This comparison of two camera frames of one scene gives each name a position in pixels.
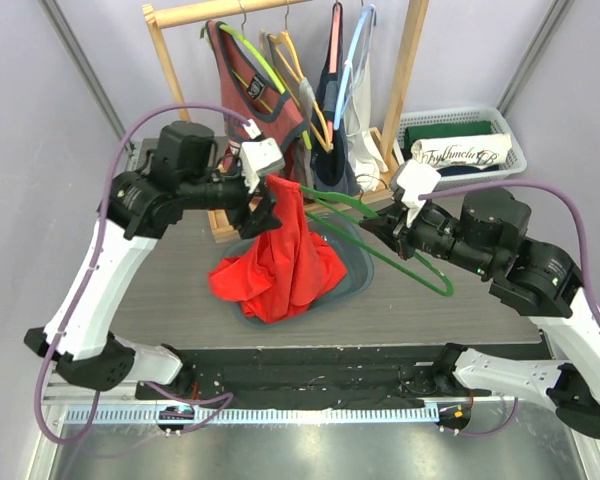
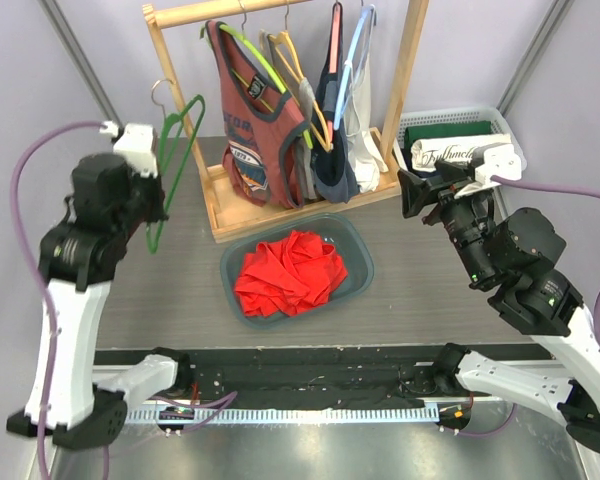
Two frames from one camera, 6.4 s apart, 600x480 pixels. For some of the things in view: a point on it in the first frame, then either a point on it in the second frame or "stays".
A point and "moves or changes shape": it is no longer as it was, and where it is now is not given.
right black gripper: x=399 y=233 to x=438 y=189
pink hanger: x=335 y=53 stays
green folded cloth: x=414 y=133 stays
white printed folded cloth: x=459 y=151 stays
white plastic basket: x=515 y=161 stays
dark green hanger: x=351 y=211 to x=165 y=124
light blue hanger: x=349 y=64 stays
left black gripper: x=265 y=218 to x=158 y=209
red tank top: x=288 y=268 moves or changes shape
